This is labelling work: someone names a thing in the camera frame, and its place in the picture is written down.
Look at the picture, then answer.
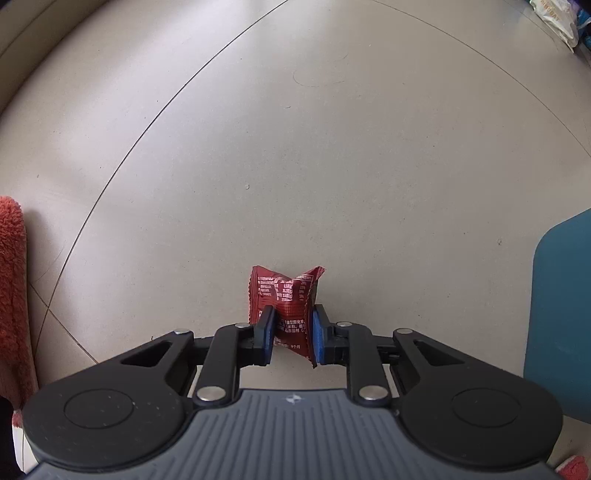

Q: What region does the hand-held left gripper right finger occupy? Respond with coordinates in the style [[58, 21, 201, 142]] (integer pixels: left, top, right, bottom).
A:
[[310, 304, 467, 407]]

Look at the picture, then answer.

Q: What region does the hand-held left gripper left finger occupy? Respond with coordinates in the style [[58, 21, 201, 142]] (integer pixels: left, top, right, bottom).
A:
[[120, 306, 280, 407]]

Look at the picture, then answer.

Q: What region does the dark red snack wrapper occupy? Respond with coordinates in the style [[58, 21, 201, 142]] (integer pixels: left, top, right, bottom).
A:
[[247, 264, 326, 369]]

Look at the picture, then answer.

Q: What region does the dark teal plastic bin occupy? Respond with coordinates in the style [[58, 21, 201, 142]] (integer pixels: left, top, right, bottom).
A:
[[523, 210, 591, 423]]

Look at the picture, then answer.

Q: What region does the person's left coral fluffy slipper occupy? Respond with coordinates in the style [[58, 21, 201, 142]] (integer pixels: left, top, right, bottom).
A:
[[0, 196, 40, 428]]

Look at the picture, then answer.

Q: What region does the person's coral fluffy slipper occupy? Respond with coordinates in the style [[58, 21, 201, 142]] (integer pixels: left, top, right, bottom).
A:
[[0, 196, 40, 428], [554, 455, 591, 480]]

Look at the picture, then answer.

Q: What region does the person's left black trouser leg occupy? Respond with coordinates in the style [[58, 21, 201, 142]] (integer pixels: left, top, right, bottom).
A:
[[0, 397, 24, 480]]

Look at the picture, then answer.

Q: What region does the person's right coral fluffy slipper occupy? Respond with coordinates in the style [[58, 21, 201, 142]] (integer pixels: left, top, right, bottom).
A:
[[554, 455, 591, 480]]

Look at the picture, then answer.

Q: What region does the white plastic shopping bag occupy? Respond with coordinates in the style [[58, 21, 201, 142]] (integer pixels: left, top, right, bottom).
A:
[[529, 0, 580, 49]]

